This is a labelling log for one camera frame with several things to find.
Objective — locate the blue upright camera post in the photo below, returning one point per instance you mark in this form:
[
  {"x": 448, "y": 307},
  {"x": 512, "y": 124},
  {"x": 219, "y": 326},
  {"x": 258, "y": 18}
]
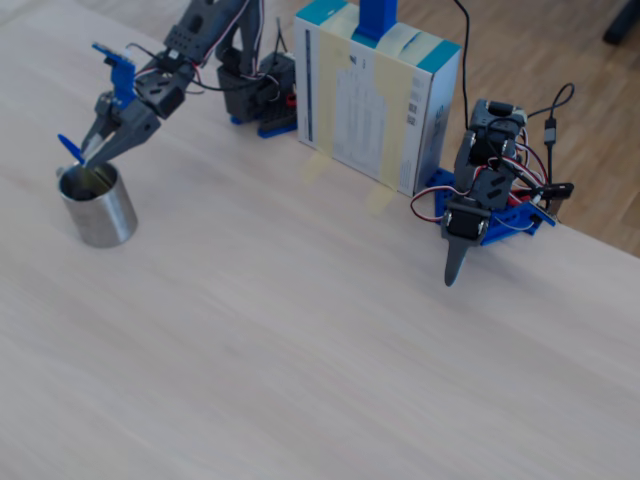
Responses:
[{"x": 377, "y": 20}]

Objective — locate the white and teal cardboard box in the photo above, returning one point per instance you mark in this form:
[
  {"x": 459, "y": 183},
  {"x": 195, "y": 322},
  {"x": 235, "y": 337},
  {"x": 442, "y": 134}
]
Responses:
[{"x": 360, "y": 110}]

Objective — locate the dark grey follower robot arm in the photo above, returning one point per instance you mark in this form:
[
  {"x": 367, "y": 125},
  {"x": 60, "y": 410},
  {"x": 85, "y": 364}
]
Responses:
[{"x": 245, "y": 95}]

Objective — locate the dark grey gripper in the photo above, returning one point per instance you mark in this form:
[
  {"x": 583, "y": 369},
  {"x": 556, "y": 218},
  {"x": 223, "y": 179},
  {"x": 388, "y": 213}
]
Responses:
[{"x": 134, "y": 131}]

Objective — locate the blue leader arm base plate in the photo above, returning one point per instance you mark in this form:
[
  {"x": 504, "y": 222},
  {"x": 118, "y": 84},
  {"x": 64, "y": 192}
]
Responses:
[{"x": 515, "y": 220}]

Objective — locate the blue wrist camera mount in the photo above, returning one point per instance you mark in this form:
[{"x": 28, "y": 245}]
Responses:
[{"x": 122, "y": 85}]

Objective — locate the blue capped clear ballpoint pen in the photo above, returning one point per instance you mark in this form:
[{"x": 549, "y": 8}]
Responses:
[{"x": 70, "y": 147}]

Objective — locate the black furniture foot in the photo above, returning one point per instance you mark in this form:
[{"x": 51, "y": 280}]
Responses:
[{"x": 625, "y": 25}]

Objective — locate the yellow masking tape strip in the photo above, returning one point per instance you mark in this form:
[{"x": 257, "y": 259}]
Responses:
[
  {"x": 312, "y": 170},
  {"x": 380, "y": 200}
]

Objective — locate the blue follower arm base plate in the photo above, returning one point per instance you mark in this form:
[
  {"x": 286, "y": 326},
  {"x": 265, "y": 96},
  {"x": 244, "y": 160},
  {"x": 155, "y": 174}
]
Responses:
[{"x": 272, "y": 131}]

